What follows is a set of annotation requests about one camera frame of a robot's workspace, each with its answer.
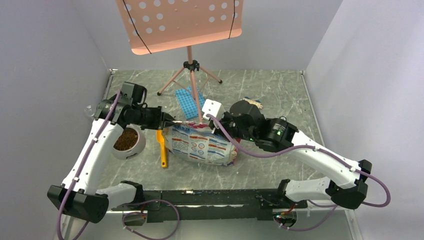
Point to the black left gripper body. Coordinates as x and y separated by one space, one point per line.
152 118

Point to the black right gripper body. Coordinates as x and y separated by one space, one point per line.
231 125

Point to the yellow plastic scoop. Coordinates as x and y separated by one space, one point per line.
163 150

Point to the pink pet food bag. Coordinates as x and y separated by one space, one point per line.
195 142

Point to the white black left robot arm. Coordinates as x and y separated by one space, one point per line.
112 116

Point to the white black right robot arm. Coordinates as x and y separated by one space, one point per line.
344 180

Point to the grey double bowl feeder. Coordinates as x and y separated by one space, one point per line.
130 144

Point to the toy block car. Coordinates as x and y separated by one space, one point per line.
253 102

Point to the clear water bottle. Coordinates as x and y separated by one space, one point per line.
90 111

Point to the pink music stand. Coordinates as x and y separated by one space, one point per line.
155 26

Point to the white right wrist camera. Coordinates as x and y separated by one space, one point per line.
213 108

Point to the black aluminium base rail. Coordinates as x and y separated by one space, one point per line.
167 205

